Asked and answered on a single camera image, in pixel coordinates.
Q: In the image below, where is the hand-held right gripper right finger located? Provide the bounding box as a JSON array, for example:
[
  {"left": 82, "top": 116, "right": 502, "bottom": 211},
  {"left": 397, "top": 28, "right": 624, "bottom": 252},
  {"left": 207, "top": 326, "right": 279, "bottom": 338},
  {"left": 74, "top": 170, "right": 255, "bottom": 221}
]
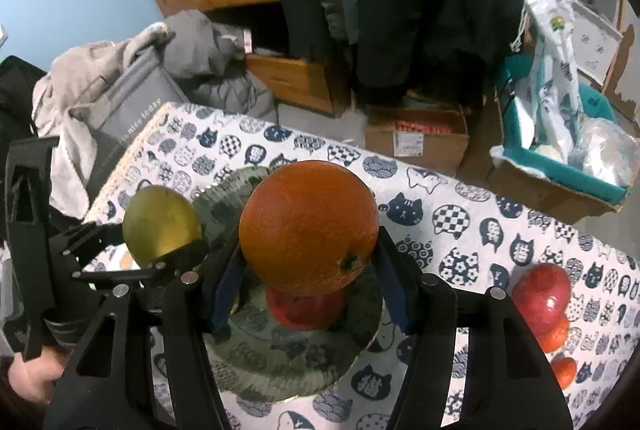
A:
[{"left": 372, "top": 225, "right": 573, "bottom": 430}]

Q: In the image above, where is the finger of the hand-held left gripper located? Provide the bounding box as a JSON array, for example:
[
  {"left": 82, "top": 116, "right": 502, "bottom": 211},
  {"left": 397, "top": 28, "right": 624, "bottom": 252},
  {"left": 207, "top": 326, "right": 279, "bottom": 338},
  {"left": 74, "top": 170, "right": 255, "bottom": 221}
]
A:
[
  {"left": 70, "top": 240, "right": 210, "bottom": 283},
  {"left": 47, "top": 222, "right": 128, "bottom": 256}
]

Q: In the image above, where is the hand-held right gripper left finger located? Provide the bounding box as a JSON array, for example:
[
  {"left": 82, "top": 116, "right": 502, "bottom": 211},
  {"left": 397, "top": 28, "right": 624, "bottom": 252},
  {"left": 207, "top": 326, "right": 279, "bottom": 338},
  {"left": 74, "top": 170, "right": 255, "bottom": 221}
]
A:
[{"left": 44, "top": 220, "right": 251, "bottom": 430}]

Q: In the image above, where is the yellow pear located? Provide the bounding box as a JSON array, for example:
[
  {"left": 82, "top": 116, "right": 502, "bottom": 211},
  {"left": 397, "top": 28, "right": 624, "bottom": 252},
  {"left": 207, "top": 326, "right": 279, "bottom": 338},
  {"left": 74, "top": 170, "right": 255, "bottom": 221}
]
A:
[{"left": 122, "top": 185, "right": 203, "bottom": 268}]

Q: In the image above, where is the red apple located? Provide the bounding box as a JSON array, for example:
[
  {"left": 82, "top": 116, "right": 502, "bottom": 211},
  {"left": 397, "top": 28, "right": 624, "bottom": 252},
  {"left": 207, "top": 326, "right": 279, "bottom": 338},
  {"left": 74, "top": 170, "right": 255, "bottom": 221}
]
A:
[
  {"left": 511, "top": 264, "right": 572, "bottom": 338},
  {"left": 266, "top": 287, "right": 347, "bottom": 332}
]

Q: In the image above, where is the clear glass plate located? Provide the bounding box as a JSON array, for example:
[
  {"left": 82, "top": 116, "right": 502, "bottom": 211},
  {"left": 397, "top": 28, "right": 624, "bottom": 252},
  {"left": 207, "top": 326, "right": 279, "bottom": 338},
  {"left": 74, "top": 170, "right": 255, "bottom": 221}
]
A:
[{"left": 192, "top": 166, "right": 386, "bottom": 400}]

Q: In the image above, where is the large navel orange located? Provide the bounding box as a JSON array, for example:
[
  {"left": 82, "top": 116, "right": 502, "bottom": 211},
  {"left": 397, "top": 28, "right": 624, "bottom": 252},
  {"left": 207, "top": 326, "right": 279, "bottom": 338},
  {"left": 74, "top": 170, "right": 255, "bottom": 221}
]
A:
[{"left": 239, "top": 161, "right": 379, "bottom": 297}]

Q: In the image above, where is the small tangerine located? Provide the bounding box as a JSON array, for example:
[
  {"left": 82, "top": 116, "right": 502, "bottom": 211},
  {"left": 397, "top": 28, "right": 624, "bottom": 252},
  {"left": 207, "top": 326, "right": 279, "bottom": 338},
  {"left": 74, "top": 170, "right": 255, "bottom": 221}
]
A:
[
  {"left": 537, "top": 315, "right": 571, "bottom": 353},
  {"left": 550, "top": 356, "right": 578, "bottom": 390}
]

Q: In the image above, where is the person's left hand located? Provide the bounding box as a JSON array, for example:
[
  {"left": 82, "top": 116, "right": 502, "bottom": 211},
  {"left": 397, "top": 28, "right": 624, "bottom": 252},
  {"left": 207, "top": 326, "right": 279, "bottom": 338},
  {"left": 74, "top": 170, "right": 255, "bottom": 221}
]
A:
[{"left": 7, "top": 347, "right": 68, "bottom": 403}]

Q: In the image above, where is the cat print tablecloth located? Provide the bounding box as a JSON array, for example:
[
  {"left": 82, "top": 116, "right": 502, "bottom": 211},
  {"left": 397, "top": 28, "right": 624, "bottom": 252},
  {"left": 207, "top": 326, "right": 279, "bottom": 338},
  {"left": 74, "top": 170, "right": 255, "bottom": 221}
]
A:
[{"left": 82, "top": 102, "right": 640, "bottom": 430}]

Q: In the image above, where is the dark cloth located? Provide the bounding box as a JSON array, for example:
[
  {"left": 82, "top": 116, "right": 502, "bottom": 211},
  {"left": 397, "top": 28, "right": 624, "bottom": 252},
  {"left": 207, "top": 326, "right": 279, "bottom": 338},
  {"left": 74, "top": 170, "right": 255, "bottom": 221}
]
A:
[{"left": 0, "top": 56, "right": 51, "bottom": 146}]

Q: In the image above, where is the small cardboard box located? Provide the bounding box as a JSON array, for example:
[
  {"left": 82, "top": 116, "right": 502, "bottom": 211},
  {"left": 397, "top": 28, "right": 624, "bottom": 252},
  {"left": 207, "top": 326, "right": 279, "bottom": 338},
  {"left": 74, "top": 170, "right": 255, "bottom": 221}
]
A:
[{"left": 365, "top": 102, "right": 471, "bottom": 176}]

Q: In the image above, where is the teal lined cardboard box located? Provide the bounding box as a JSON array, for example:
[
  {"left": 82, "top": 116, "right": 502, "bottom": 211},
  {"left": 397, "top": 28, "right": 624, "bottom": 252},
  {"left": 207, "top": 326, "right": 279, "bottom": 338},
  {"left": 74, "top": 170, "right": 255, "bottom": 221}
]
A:
[{"left": 457, "top": 55, "right": 632, "bottom": 226}]

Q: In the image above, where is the wooden drawer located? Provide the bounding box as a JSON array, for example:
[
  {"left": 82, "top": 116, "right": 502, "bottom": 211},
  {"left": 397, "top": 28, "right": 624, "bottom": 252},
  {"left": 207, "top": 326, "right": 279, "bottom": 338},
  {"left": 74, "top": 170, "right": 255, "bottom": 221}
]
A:
[{"left": 245, "top": 52, "right": 351, "bottom": 118}]

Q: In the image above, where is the clear plastic bag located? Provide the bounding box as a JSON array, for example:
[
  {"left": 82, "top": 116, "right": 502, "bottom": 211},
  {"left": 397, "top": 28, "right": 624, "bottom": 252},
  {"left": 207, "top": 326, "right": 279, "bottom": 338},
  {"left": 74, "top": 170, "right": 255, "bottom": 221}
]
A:
[{"left": 567, "top": 117, "right": 640, "bottom": 188}]

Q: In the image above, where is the white rice bag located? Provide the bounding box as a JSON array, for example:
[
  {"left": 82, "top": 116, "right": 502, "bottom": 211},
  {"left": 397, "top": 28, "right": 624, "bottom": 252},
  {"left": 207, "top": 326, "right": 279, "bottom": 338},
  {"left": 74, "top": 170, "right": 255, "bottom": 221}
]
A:
[{"left": 504, "top": 0, "right": 588, "bottom": 166}]

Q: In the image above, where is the black hooded coat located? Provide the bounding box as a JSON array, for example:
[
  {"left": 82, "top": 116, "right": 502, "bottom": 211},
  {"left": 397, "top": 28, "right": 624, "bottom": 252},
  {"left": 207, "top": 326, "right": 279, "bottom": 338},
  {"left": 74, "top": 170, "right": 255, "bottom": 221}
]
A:
[{"left": 274, "top": 0, "right": 531, "bottom": 108}]

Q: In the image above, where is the white perforated crate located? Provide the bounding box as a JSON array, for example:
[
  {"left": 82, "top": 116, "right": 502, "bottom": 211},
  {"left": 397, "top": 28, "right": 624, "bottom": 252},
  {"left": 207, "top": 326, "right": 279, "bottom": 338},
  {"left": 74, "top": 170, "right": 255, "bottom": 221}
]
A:
[{"left": 570, "top": 2, "right": 623, "bottom": 86}]

